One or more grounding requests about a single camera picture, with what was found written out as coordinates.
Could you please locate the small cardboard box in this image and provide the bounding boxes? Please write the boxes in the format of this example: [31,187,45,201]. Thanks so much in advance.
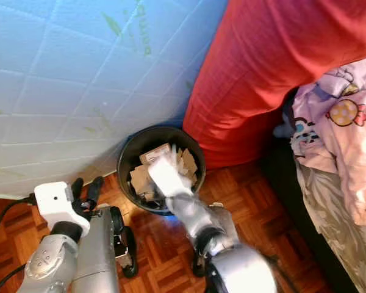
[139,143,174,165]

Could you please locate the large red cushion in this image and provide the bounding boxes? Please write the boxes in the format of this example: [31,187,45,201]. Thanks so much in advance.
[183,0,366,168]

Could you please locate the silver robot left leg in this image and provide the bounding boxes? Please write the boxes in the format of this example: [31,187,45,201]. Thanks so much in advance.
[70,204,138,293]

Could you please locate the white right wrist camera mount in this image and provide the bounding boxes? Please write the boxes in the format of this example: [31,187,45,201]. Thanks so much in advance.
[149,151,195,197]

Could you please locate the black waste bin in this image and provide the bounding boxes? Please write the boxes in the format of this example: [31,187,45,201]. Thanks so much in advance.
[117,125,207,215]

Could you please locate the white quilted mattress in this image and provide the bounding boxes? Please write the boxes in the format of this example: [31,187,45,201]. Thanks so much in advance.
[0,0,229,199]

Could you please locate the brown cardboard scraps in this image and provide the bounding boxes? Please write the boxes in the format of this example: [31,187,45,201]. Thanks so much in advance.
[128,146,199,199]

